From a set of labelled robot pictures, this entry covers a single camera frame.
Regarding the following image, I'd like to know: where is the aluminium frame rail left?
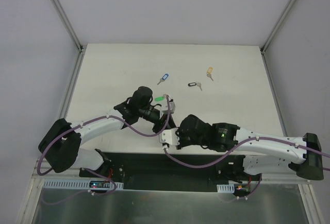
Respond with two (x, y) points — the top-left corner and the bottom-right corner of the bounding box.
(17, 0), (87, 223)

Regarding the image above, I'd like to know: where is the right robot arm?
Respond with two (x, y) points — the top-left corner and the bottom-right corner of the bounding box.
(175, 114), (324, 181)

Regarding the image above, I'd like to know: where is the key with blue rectangular tag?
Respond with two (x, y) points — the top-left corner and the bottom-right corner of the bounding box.
(157, 73), (169, 85)

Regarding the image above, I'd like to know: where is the key with green tag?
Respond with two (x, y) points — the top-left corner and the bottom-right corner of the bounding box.
(154, 94), (171, 102)

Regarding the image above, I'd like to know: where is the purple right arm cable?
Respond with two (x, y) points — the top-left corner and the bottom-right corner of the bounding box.
(163, 136), (330, 204)

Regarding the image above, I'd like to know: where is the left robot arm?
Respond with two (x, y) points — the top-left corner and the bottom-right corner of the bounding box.
(37, 86), (175, 177)

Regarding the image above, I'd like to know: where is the aluminium frame rail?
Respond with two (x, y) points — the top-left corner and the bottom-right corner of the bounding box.
(259, 0), (320, 224)
(17, 0), (87, 223)

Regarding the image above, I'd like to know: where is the aluminium frame rail right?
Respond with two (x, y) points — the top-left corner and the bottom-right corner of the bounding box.
(259, 0), (320, 224)

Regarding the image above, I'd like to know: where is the key with black tag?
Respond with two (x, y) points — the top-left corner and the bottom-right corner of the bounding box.
(187, 82), (203, 91)

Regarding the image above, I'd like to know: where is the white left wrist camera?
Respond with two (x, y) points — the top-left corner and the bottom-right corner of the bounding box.
(159, 98), (176, 115)

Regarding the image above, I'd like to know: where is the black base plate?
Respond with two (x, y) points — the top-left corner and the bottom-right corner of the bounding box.
(77, 149), (296, 191)

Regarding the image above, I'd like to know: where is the key with yellow tag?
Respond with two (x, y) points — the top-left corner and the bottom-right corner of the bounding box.
(206, 67), (213, 81)

